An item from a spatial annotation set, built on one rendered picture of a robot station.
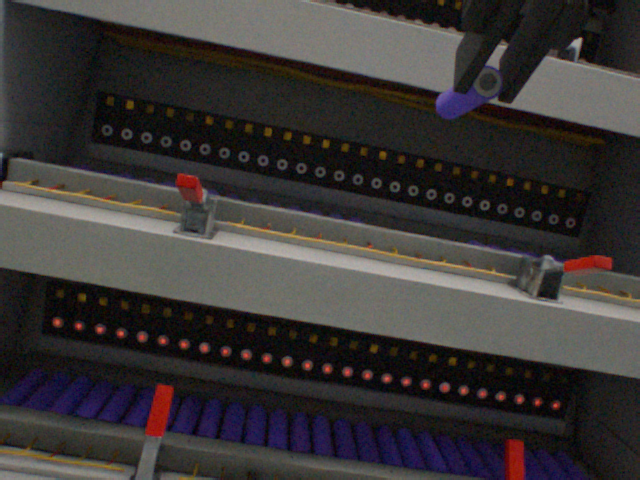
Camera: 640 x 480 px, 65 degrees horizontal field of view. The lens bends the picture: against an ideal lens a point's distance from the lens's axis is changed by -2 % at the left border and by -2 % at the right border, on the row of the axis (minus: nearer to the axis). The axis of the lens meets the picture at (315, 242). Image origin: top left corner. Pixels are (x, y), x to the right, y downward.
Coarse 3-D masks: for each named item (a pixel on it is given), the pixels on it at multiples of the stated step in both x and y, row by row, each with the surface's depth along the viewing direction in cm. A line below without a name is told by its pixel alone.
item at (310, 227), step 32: (64, 192) 38; (96, 192) 40; (128, 192) 40; (160, 192) 40; (256, 224) 41; (288, 224) 41; (320, 224) 41; (352, 224) 41; (416, 256) 42; (448, 256) 42; (480, 256) 42; (512, 256) 42; (608, 288) 43
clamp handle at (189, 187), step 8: (184, 176) 30; (192, 176) 30; (176, 184) 30; (184, 184) 30; (192, 184) 30; (184, 192) 31; (192, 192) 31; (200, 192) 32; (192, 200) 33; (200, 200) 33; (200, 208) 36
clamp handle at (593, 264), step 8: (544, 256) 39; (592, 256) 33; (600, 256) 32; (544, 264) 39; (568, 264) 35; (576, 264) 34; (584, 264) 33; (592, 264) 32; (600, 264) 32; (608, 264) 32; (552, 272) 37; (560, 272) 37; (568, 272) 35; (576, 272) 35; (584, 272) 34; (592, 272) 34
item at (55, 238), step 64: (0, 128) 41; (0, 192) 38; (320, 192) 54; (0, 256) 35; (64, 256) 35; (128, 256) 35; (192, 256) 35; (256, 256) 36; (320, 256) 38; (320, 320) 37; (384, 320) 37; (448, 320) 37; (512, 320) 37; (576, 320) 38
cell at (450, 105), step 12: (480, 72) 27; (492, 72) 27; (480, 84) 27; (492, 84) 27; (444, 96) 31; (456, 96) 29; (468, 96) 28; (480, 96) 27; (492, 96) 27; (444, 108) 32; (456, 108) 30; (468, 108) 30
